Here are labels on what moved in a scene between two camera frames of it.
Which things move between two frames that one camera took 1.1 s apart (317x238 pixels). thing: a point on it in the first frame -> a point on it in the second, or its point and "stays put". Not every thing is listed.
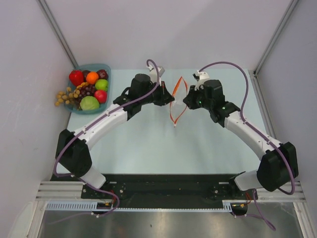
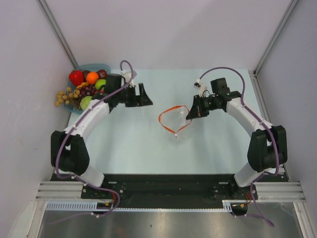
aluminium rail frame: x=71 y=191 stays put
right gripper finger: x=186 y=100 -> x=193 y=113
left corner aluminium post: x=63 y=40 stays put
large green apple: x=89 y=103 stays put
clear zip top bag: x=178 y=107 -> x=174 y=120
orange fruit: x=92 y=77 stays put
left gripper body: x=158 y=95 -> x=129 y=97
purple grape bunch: x=86 y=90 stays put
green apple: x=101 y=84 stays put
